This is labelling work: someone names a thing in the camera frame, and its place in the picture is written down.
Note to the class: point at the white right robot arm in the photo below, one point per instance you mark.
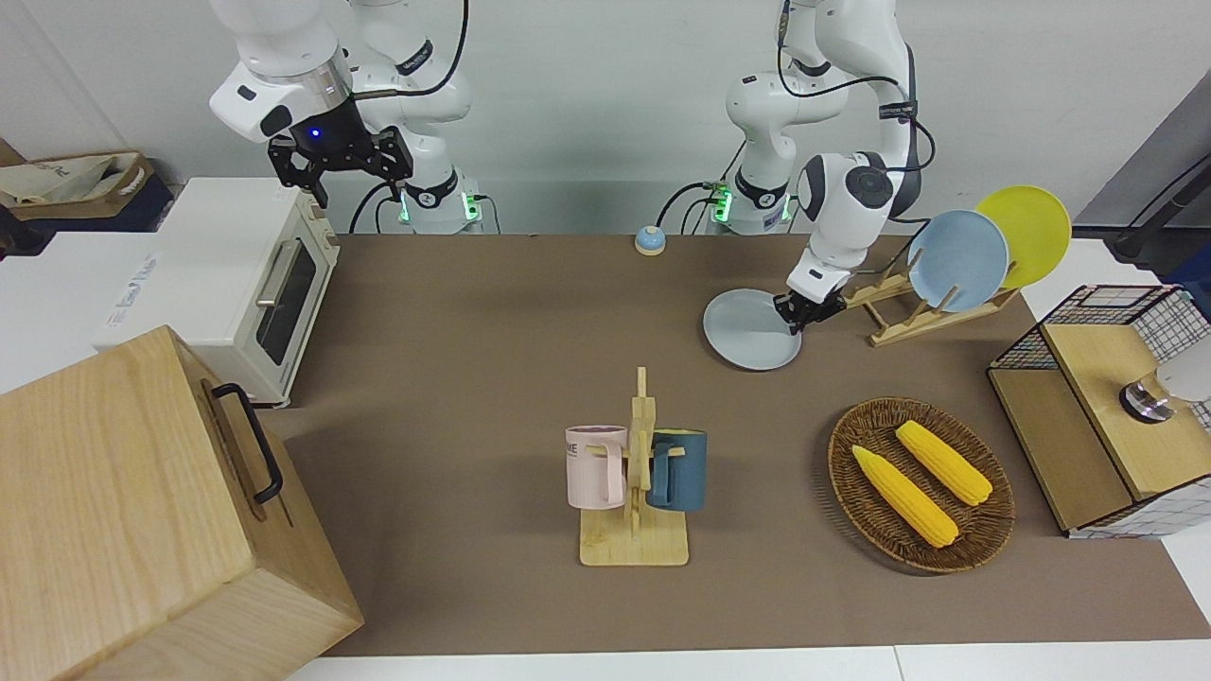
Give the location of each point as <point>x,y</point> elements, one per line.
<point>284,57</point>

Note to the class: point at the wooden dish rack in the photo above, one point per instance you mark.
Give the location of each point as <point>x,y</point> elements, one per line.
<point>908,326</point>

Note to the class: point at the dark blue mug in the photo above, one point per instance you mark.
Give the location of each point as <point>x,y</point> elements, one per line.
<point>686,473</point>

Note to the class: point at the light blue plate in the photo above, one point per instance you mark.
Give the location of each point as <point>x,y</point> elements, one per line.
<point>960,260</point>

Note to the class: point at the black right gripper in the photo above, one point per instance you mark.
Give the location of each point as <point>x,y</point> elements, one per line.
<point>331,142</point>

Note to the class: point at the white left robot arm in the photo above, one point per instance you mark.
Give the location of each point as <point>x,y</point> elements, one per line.
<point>851,218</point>

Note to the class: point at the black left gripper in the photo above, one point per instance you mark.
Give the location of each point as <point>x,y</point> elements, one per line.
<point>806,307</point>

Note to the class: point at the white cylinder device glass base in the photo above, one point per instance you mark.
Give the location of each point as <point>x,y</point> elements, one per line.
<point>1187,374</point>

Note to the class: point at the brown table mat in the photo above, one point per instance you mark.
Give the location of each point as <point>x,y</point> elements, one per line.
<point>473,378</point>

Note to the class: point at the yellow corn cob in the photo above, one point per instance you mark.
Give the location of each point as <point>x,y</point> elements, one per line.
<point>946,463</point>
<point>903,497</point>

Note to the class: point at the wooden mug tree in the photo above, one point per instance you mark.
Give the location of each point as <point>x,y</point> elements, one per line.
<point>634,544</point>

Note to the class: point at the pink mug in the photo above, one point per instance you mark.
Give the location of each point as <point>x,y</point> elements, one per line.
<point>591,468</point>

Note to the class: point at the white cloth bag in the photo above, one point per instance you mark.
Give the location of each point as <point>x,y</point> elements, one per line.
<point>57,180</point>

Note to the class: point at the brown wicker basket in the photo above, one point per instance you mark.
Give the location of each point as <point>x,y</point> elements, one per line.
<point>842,473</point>

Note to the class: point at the black metal stand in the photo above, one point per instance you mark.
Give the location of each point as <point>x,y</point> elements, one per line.
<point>1149,227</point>

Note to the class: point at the gray plate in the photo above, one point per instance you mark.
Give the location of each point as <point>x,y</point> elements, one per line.
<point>747,336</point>

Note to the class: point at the blue call bell wooden base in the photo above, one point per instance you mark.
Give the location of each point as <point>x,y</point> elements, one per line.
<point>649,241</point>

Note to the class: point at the white toaster oven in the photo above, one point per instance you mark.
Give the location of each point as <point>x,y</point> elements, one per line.
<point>208,265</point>

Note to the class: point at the yellow plate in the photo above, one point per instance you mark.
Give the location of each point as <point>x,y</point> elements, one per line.
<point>1036,227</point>

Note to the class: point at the dark blue storage crate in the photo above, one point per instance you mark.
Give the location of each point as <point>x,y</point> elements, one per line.
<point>147,216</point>

